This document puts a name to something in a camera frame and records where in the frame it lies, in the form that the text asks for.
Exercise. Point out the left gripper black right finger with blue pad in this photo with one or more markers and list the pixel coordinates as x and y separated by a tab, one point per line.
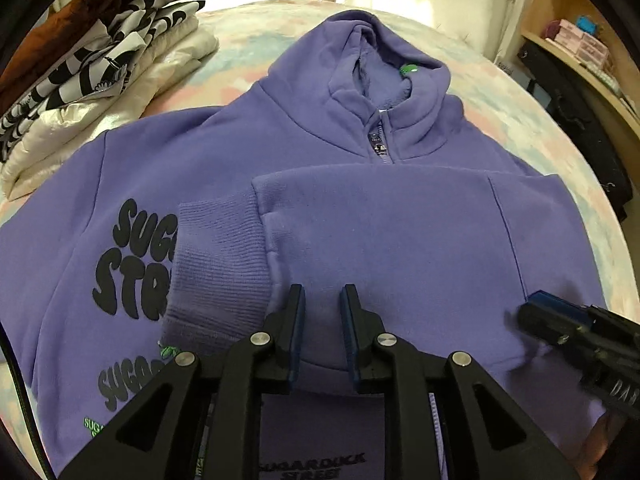
443	417

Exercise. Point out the wooden shelf unit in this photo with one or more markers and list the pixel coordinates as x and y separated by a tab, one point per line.
613	93

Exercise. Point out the small blue box on shelf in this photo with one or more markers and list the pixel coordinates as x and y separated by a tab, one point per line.
587	25

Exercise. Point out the purple hoodie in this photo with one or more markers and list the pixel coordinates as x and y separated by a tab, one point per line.
390	219

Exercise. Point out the black white patterned garment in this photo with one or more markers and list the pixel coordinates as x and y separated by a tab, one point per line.
100	65

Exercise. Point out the pink boxes on shelf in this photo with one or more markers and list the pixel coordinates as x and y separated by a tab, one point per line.
583	46

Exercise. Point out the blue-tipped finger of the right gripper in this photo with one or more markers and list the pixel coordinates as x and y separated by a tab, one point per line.
551	318

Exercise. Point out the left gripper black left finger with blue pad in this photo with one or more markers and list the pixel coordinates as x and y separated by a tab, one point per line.
199	417

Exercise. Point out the black case by bed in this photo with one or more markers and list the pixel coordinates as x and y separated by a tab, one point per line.
573	114

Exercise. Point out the white satin folded garment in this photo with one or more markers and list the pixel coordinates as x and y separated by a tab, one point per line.
58	134

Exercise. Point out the brown folded garment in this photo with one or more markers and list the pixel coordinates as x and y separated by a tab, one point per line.
47	43

